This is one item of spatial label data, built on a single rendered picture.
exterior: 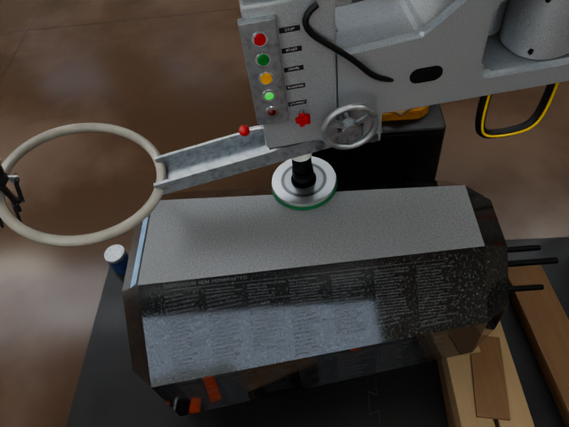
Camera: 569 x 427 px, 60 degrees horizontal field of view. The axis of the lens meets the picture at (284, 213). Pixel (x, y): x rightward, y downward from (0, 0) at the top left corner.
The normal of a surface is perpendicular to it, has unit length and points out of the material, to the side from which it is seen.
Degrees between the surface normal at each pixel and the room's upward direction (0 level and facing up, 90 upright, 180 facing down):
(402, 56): 90
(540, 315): 0
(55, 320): 0
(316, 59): 90
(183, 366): 45
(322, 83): 90
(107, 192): 0
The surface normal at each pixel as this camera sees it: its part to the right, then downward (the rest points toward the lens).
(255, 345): -0.03, 0.13
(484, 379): -0.11, -0.60
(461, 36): 0.14, 0.78
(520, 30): -0.81, 0.51
